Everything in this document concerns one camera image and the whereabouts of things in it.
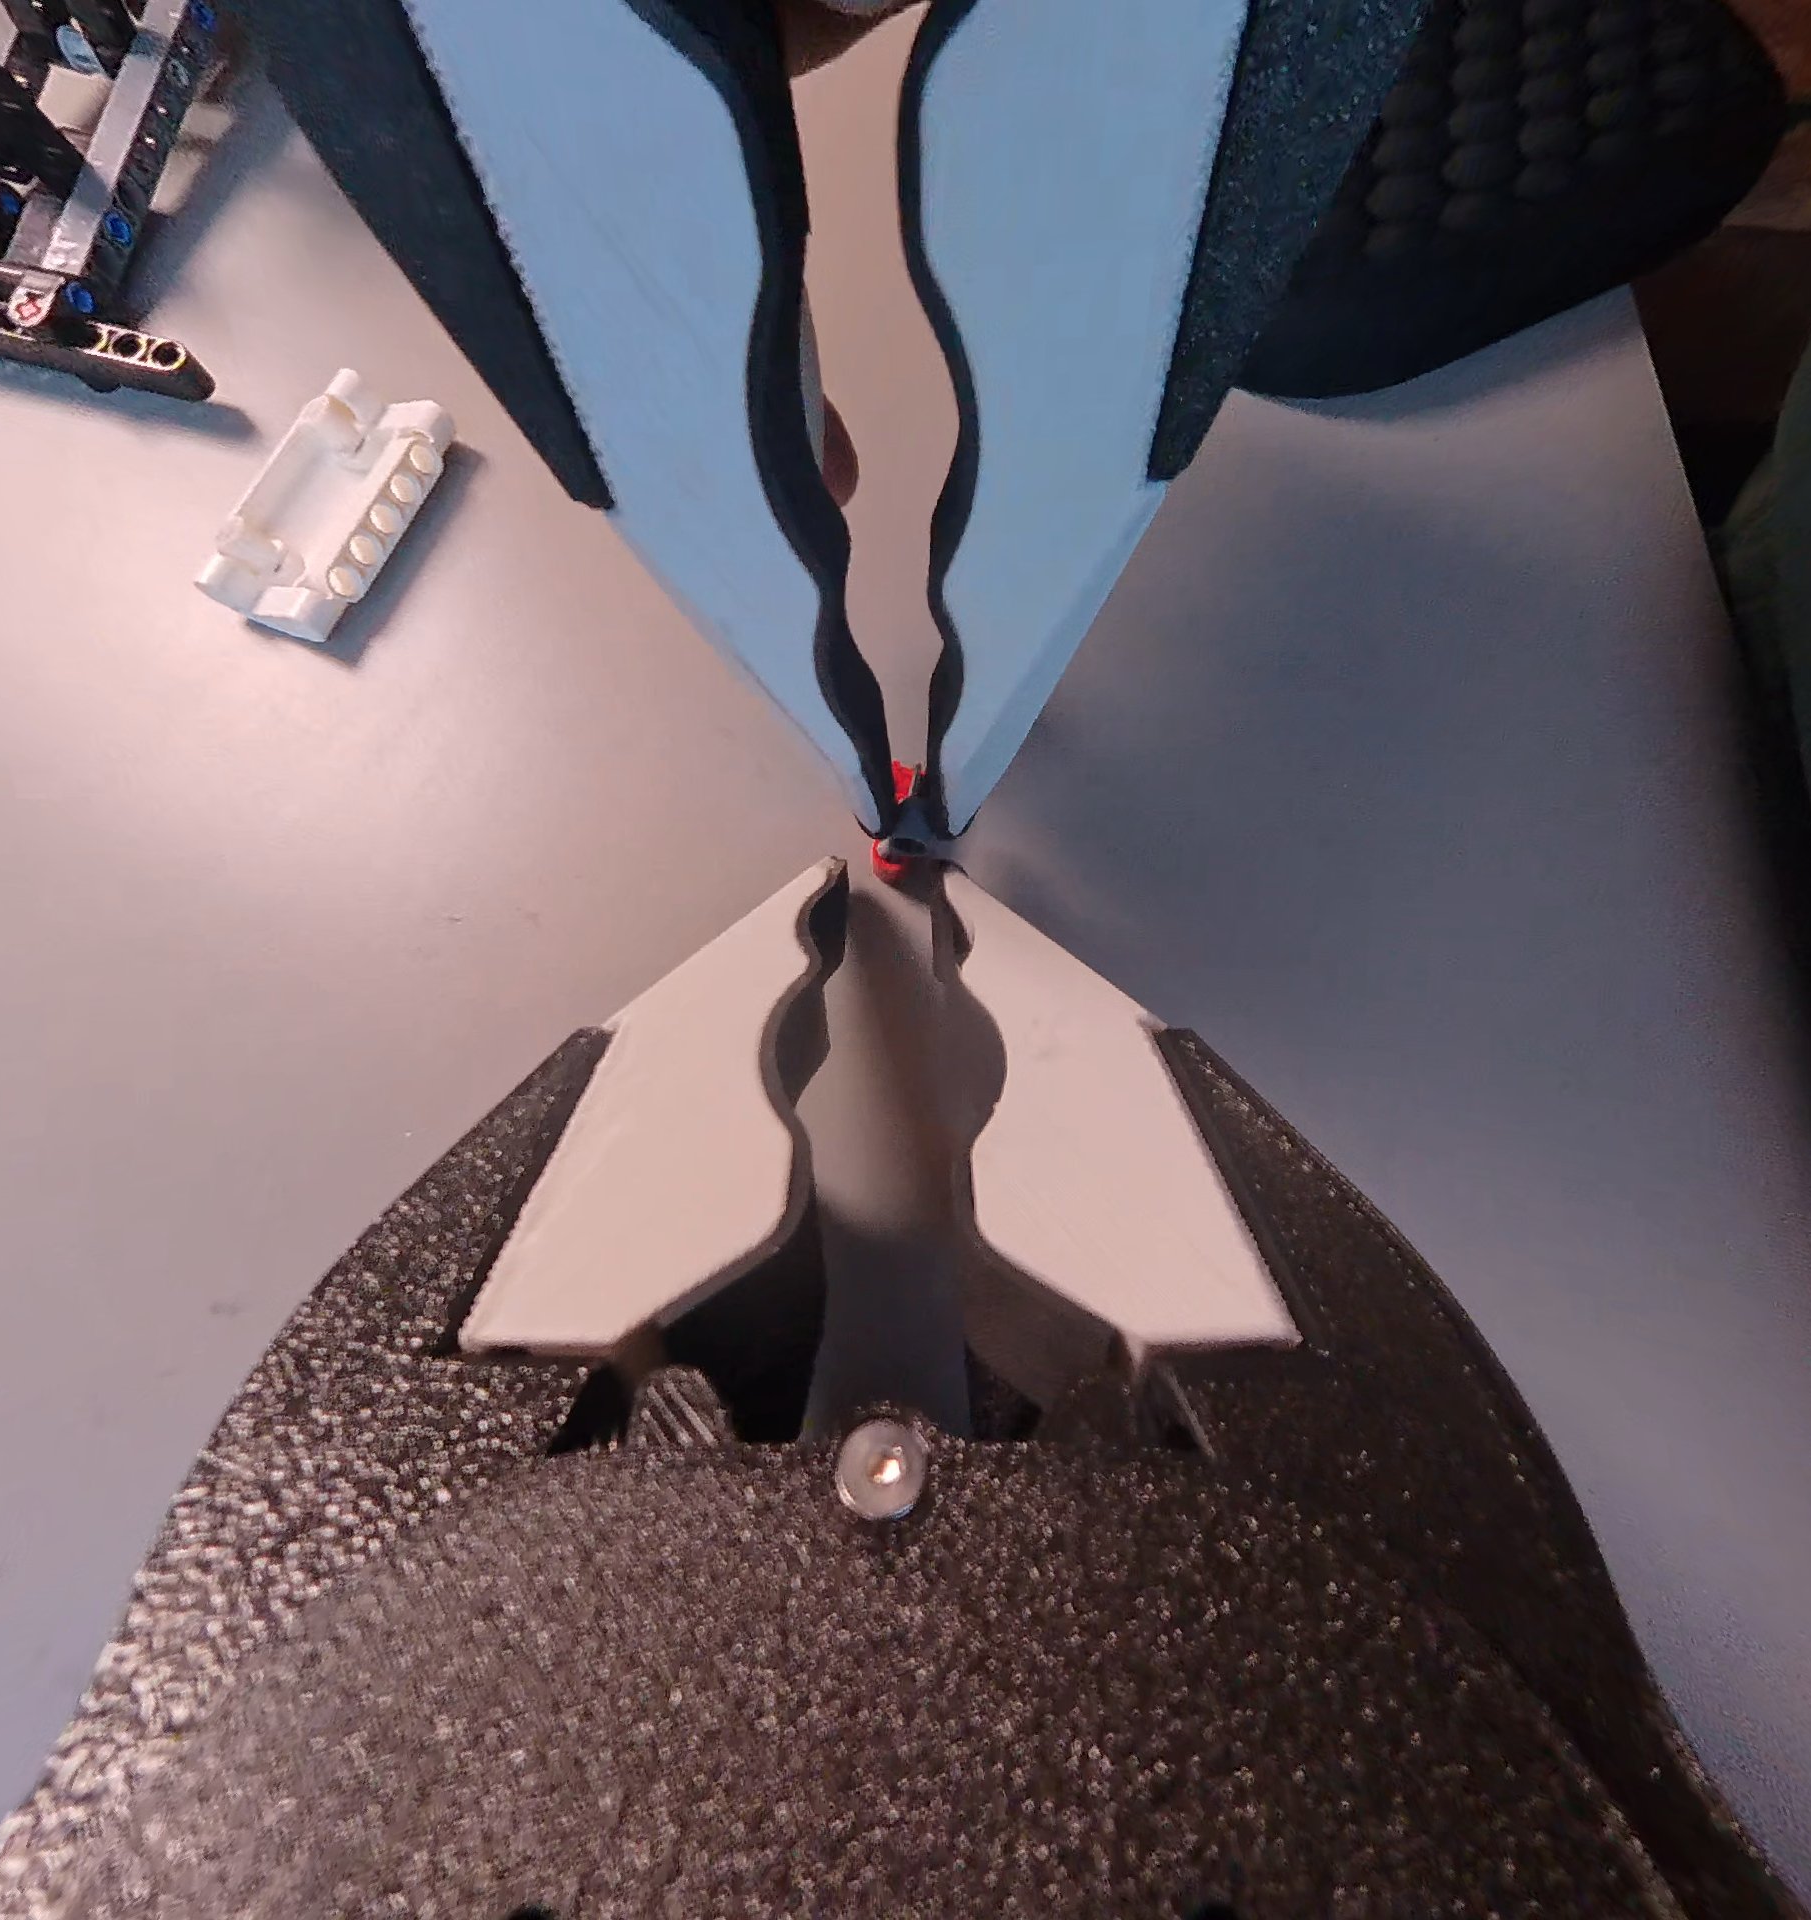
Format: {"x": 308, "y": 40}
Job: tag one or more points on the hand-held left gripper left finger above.
{"x": 649, "y": 1187}

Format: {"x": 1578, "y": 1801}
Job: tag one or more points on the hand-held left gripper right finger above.
{"x": 1130, "y": 1187}

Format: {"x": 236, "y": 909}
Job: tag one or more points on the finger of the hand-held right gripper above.
{"x": 1055, "y": 376}
{"x": 649, "y": 301}

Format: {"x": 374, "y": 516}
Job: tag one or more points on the white toy brick truck model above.
{"x": 80, "y": 195}

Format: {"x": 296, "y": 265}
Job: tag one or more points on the red brick connector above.
{"x": 894, "y": 858}

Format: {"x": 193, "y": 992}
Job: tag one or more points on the black brick pin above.
{"x": 917, "y": 830}

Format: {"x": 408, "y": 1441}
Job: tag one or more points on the grey desk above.
{"x": 394, "y": 900}

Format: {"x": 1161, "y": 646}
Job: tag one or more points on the person's right hand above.
{"x": 842, "y": 450}

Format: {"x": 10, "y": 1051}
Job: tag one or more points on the white brick panel piece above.
{"x": 334, "y": 511}

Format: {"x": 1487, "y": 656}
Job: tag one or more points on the person's green sweater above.
{"x": 1806, "y": 599}

